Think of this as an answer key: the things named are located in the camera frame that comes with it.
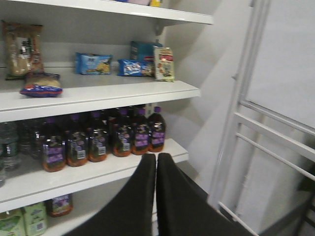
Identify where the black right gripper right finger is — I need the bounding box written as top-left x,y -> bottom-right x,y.
157,153 -> 251,236

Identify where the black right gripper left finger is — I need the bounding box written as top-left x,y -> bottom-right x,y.
65,153 -> 156,236

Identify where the purple cap tea bottle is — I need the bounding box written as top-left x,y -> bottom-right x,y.
112,108 -> 132,157
148,106 -> 166,152
131,108 -> 150,155

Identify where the white store shelving unit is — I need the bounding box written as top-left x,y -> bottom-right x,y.
0,0 -> 214,236

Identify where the clear water bottle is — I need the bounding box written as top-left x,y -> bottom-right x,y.
0,121 -> 21,171

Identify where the blue cookie pack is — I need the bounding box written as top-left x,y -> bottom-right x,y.
118,59 -> 154,77

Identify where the white green snack bag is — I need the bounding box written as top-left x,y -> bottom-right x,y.
154,46 -> 175,82

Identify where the light blue cracker pack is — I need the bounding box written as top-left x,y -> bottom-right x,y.
75,52 -> 113,75

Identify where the blue snack bag lying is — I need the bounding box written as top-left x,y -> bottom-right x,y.
19,72 -> 63,97

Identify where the tall brown snack bag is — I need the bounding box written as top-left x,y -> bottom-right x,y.
2,21 -> 44,80

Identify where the white metal rack frame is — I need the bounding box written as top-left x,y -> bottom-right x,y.
210,0 -> 315,236

